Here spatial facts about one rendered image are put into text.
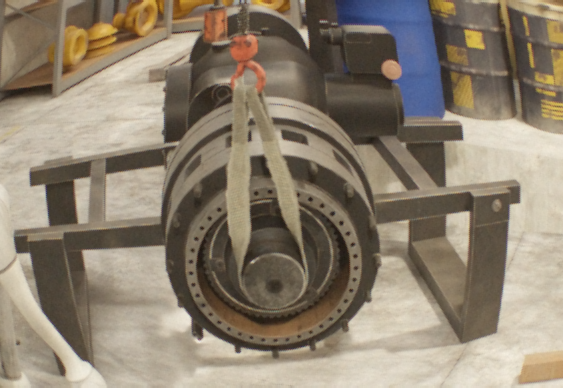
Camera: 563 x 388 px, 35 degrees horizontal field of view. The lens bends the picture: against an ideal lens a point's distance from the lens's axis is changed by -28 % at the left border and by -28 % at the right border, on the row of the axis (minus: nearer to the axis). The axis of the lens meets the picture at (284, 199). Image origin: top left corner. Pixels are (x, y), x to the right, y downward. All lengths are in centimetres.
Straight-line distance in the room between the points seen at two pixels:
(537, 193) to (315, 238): 261
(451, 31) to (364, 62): 169
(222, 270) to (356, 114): 142
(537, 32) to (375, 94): 180
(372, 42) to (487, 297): 109
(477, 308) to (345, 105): 94
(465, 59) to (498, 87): 27
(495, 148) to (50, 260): 250
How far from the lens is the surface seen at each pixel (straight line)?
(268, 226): 273
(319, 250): 281
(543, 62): 559
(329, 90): 411
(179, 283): 281
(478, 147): 527
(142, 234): 378
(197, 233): 270
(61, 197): 480
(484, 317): 411
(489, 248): 398
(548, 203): 526
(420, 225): 502
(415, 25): 545
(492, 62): 574
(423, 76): 550
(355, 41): 408
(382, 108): 412
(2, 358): 242
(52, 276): 378
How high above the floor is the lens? 186
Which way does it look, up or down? 18 degrees down
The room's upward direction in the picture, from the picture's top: 3 degrees counter-clockwise
